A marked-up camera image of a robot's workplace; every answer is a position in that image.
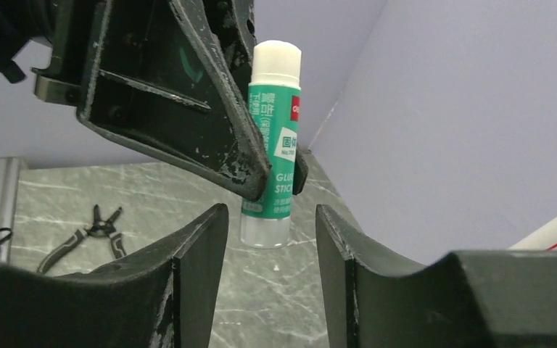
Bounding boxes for black handled pliers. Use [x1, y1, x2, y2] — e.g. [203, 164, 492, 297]
[36, 204, 127, 274]

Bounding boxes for green white glue stick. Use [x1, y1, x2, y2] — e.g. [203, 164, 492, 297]
[240, 40, 302, 249]

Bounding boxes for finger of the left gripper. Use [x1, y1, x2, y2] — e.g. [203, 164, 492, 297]
[206, 0, 257, 100]
[76, 1, 271, 200]

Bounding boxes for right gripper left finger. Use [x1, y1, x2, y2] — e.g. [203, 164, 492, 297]
[0, 204, 229, 347]

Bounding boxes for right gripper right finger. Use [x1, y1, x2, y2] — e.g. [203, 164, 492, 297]
[315, 204, 557, 347]

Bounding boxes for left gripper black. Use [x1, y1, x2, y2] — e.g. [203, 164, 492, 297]
[0, 1, 107, 107]

